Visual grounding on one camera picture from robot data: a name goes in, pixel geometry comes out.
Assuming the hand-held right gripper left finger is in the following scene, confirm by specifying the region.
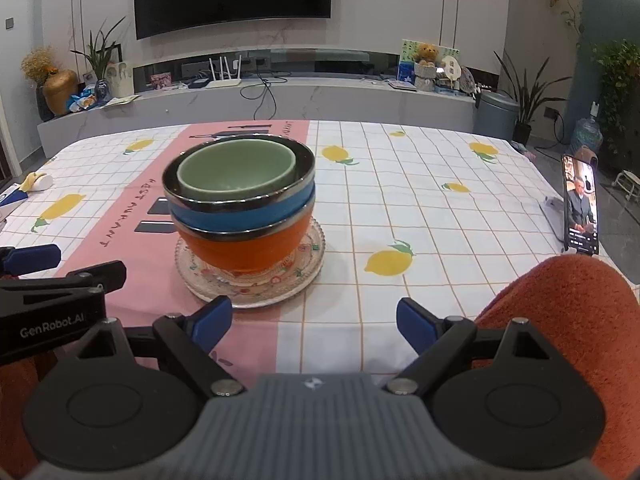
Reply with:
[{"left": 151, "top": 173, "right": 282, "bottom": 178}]
[{"left": 75, "top": 295, "right": 248, "bottom": 401}]

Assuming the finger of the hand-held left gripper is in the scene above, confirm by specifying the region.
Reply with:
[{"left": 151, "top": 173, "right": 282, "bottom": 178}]
[
  {"left": 0, "top": 260, "right": 127, "bottom": 306},
  {"left": 0, "top": 244, "right": 62, "bottom": 278}
]

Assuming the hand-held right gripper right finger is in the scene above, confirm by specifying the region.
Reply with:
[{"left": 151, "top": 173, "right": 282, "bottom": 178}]
[{"left": 385, "top": 297, "right": 553, "bottom": 401}]

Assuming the large glass plate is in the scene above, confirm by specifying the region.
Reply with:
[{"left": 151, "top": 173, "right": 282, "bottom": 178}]
[{"left": 174, "top": 217, "right": 327, "bottom": 309}]

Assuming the orange steel bowl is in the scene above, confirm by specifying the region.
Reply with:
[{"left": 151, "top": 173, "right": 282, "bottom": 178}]
[{"left": 172, "top": 200, "right": 317, "bottom": 275}]

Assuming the blue steel bowl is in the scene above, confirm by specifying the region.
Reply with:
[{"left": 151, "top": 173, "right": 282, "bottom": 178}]
[{"left": 161, "top": 136, "right": 317, "bottom": 233}]

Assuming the green ceramic bowl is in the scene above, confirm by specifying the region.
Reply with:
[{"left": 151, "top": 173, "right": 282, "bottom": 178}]
[{"left": 177, "top": 140, "right": 297, "bottom": 200}]

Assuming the pink bottle print cloth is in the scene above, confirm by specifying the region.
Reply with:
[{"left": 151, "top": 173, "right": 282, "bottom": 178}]
[{"left": 50, "top": 122, "right": 311, "bottom": 376}]

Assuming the blue and white box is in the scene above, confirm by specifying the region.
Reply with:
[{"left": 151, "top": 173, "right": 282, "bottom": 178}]
[{"left": 0, "top": 185, "right": 31, "bottom": 223}]

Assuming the banana peel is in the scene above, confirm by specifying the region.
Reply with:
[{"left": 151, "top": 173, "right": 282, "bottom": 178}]
[{"left": 19, "top": 171, "right": 48, "bottom": 193}]

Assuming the orange fuzzy chair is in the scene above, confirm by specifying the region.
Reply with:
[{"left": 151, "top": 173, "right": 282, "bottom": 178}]
[
  {"left": 472, "top": 255, "right": 640, "bottom": 480},
  {"left": 0, "top": 352, "right": 58, "bottom": 480}
]

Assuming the checkered lemon tablecloth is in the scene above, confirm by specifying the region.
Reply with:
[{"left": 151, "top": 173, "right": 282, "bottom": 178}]
[{"left": 0, "top": 120, "right": 640, "bottom": 376}]

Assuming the black vase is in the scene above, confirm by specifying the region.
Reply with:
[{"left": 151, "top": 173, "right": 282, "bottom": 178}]
[{"left": 36, "top": 85, "right": 56, "bottom": 123}]

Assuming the blue snack packet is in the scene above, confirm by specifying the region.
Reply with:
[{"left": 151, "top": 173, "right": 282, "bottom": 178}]
[{"left": 67, "top": 87, "right": 101, "bottom": 113}]

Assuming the golden vase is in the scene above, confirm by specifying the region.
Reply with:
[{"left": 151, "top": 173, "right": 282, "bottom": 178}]
[{"left": 42, "top": 69, "right": 80, "bottom": 117}]

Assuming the white phone stand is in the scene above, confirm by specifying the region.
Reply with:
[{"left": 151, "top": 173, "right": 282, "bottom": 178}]
[{"left": 540, "top": 196, "right": 568, "bottom": 253}]

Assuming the dried flower bunch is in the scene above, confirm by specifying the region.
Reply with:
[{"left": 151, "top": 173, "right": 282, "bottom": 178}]
[{"left": 21, "top": 46, "right": 60, "bottom": 85}]

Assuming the white elephant print bag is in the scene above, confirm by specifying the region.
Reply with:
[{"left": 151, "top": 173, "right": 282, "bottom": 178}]
[{"left": 106, "top": 60, "right": 136, "bottom": 98}]

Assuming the black smartphone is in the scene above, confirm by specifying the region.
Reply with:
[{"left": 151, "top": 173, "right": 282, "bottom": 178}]
[{"left": 561, "top": 154, "right": 600, "bottom": 256}]

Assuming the green plant in blue vase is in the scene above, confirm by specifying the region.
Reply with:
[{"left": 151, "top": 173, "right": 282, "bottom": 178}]
[{"left": 70, "top": 16, "right": 127, "bottom": 103}]

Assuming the grey trash can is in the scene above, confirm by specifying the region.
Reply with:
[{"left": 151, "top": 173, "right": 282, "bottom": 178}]
[{"left": 474, "top": 91, "right": 520, "bottom": 137}]

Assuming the white router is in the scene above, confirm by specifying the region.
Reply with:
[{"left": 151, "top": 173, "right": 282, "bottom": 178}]
[{"left": 205, "top": 57, "right": 243, "bottom": 90}]

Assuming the water jug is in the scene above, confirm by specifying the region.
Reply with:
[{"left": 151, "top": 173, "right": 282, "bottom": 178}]
[{"left": 570, "top": 116, "right": 603, "bottom": 156}]

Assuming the white step stool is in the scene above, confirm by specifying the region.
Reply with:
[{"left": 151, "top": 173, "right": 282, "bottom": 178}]
[{"left": 615, "top": 170, "right": 640, "bottom": 203}]

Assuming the white paddle fan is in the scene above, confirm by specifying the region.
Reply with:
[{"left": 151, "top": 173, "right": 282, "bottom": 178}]
[{"left": 441, "top": 55, "right": 463, "bottom": 92}]

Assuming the tall potted plant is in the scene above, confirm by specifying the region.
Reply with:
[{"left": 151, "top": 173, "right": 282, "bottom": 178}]
[{"left": 492, "top": 49, "right": 573, "bottom": 145}]

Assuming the teddy bear bouquet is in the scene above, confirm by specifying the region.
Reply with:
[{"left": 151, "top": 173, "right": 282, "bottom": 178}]
[{"left": 414, "top": 42, "right": 441, "bottom": 92}]

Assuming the green picture card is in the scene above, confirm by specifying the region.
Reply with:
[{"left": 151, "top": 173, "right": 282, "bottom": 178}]
[{"left": 398, "top": 39, "right": 460, "bottom": 83}]

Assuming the bushy green plant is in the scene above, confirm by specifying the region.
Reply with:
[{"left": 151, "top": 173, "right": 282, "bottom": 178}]
[{"left": 592, "top": 37, "right": 640, "bottom": 171}]

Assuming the black cable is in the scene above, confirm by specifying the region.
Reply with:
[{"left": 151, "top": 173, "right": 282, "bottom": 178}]
[{"left": 239, "top": 72, "right": 291, "bottom": 122}]

